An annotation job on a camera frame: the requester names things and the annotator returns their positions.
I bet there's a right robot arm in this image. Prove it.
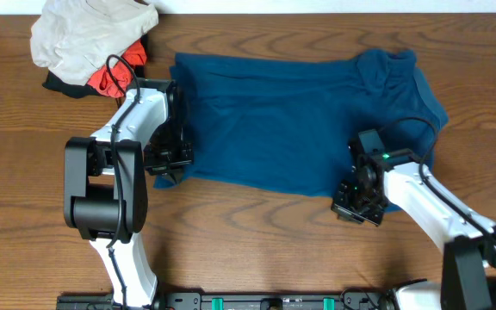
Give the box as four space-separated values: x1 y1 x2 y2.
331 130 496 309

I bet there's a teal blue t-shirt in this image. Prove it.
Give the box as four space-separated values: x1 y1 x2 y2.
170 49 449 197

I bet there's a black garment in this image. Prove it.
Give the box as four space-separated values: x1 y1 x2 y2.
42 34 148 106

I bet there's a red-orange garment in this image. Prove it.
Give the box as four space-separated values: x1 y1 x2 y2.
88 40 147 98

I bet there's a beige crumpled garment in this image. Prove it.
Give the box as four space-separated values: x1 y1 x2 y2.
30 0 158 85

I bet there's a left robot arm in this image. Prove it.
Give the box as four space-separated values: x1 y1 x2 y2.
56 78 194 309

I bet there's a black mounting rail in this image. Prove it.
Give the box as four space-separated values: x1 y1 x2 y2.
55 290 404 310

